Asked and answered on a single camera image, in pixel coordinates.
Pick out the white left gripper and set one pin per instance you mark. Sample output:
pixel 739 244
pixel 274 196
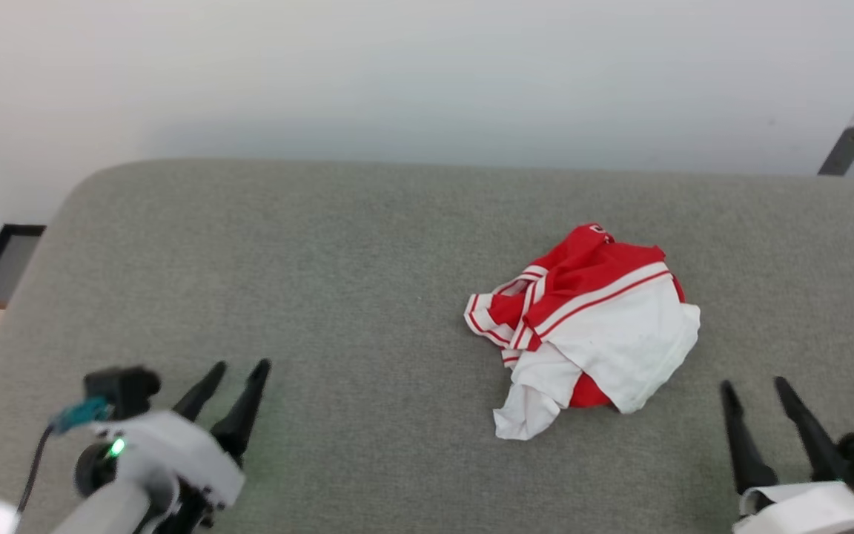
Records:
pixel 175 452

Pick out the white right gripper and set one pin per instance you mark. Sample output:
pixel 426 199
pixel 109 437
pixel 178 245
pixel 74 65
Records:
pixel 805 512

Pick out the red and white jersey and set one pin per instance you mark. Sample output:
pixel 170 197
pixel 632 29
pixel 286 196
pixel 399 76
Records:
pixel 612 334

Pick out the black framed panel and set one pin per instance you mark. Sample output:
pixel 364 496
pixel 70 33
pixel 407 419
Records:
pixel 8 259

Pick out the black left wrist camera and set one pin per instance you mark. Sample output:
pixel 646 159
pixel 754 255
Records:
pixel 124 387

